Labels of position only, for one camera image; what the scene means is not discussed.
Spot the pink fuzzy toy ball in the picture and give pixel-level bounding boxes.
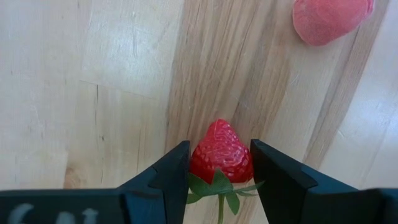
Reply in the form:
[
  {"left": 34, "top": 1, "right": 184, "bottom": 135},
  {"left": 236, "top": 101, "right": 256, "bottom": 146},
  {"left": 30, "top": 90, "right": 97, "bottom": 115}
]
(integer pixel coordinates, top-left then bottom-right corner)
[{"left": 292, "top": 0, "right": 376, "bottom": 47}]

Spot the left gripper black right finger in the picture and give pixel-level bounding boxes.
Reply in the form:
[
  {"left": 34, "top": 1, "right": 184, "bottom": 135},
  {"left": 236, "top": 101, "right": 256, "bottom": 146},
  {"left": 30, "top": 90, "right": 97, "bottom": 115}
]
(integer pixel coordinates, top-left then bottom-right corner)
[{"left": 250, "top": 139, "right": 358, "bottom": 224}]

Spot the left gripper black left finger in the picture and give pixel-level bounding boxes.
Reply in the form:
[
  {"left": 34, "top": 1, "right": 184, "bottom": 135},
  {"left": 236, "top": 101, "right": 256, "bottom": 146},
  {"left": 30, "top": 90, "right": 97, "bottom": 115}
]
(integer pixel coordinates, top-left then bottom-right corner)
[{"left": 118, "top": 140, "right": 191, "bottom": 224}]

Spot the red toy strawberry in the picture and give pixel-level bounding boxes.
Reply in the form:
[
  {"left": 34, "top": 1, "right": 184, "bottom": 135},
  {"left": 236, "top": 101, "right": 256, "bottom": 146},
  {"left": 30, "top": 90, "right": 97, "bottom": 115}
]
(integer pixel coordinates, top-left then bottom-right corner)
[{"left": 186, "top": 118, "right": 265, "bottom": 224}]

